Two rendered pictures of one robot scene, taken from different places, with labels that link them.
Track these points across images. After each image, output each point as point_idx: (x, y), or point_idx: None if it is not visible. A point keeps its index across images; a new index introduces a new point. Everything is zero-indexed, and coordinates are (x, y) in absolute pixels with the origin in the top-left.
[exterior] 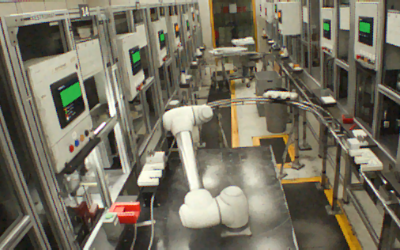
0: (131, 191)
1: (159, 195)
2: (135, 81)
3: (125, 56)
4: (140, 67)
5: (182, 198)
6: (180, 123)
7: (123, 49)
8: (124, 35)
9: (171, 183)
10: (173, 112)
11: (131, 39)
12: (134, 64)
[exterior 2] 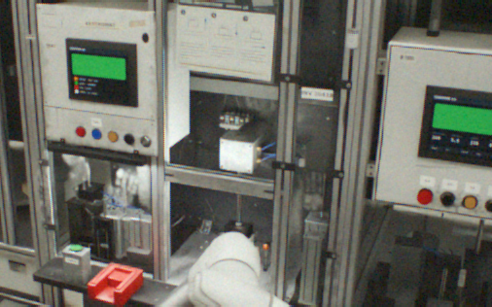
0: None
1: None
2: (433, 175)
3: (389, 92)
4: (487, 157)
5: None
6: (197, 260)
7: (389, 73)
8: (450, 46)
9: None
10: (220, 238)
11: (478, 65)
12: (439, 132)
